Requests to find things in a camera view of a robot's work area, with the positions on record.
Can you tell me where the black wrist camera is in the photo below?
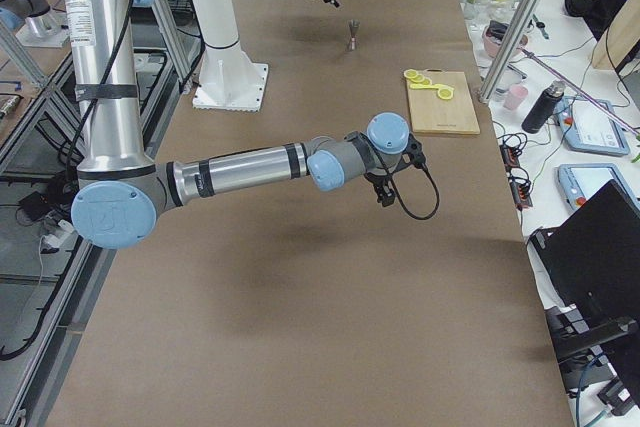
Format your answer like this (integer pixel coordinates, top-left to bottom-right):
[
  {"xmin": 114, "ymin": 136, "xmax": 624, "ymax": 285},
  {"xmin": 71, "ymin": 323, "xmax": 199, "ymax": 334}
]
[{"xmin": 402, "ymin": 133, "xmax": 427, "ymax": 170}]

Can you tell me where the wooden cutting board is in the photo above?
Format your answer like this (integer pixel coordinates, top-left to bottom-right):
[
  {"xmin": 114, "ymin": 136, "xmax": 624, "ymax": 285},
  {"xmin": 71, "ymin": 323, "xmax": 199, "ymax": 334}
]
[{"xmin": 403, "ymin": 69, "xmax": 480, "ymax": 135}]

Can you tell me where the pink cup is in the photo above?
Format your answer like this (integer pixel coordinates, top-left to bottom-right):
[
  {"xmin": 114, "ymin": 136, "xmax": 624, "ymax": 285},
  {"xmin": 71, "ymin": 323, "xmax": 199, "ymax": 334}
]
[{"xmin": 503, "ymin": 84, "xmax": 528, "ymax": 111}]

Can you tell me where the pink bowl with cloth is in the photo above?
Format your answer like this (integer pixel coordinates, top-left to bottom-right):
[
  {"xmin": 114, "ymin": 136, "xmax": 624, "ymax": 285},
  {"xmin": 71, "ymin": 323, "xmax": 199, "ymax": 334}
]
[{"xmin": 482, "ymin": 20, "xmax": 509, "ymax": 58}]

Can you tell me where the blue teach pendant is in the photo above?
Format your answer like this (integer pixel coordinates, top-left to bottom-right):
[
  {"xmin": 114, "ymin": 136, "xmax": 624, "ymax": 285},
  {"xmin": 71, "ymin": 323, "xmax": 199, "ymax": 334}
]
[
  {"xmin": 557, "ymin": 163, "xmax": 627, "ymax": 211},
  {"xmin": 554, "ymin": 96, "xmax": 630, "ymax": 157}
]

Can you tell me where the black laptop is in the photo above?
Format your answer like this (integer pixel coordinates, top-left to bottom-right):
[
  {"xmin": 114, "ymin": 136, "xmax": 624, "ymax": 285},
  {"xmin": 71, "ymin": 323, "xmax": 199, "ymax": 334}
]
[{"xmin": 532, "ymin": 180, "xmax": 639, "ymax": 320}]

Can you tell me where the yellow plastic knife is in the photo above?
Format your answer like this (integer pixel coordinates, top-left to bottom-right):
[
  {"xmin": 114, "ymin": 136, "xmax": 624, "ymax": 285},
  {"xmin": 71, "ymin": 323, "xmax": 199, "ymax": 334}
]
[{"xmin": 409, "ymin": 82, "xmax": 453, "ymax": 92}]

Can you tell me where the black camera cable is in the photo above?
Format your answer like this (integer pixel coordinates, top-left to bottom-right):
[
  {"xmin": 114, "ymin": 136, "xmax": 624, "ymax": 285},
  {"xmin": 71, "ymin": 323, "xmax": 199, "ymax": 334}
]
[{"xmin": 379, "ymin": 149, "xmax": 441, "ymax": 221}]

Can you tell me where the black water bottle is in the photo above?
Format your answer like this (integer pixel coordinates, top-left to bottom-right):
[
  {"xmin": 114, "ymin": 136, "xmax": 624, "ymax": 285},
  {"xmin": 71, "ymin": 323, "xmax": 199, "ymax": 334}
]
[{"xmin": 521, "ymin": 80, "xmax": 566, "ymax": 134}]

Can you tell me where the steel jigger measuring cup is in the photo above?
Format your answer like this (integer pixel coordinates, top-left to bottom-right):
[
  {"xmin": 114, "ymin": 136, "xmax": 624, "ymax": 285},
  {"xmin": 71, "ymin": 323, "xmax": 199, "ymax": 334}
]
[{"xmin": 347, "ymin": 19, "xmax": 360, "ymax": 52}]

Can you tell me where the aluminium frame post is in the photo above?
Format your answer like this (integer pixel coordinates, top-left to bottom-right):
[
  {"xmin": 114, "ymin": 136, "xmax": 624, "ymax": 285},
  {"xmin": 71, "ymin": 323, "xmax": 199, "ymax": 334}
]
[{"xmin": 478, "ymin": 0, "xmax": 540, "ymax": 104}]

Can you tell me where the white pillar base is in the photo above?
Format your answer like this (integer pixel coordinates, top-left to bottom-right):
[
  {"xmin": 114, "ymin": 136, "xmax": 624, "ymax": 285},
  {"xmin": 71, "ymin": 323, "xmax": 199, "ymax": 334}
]
[{"xmin": 192, "ymin": 0, "xmax": 269, "ymax": 112}]

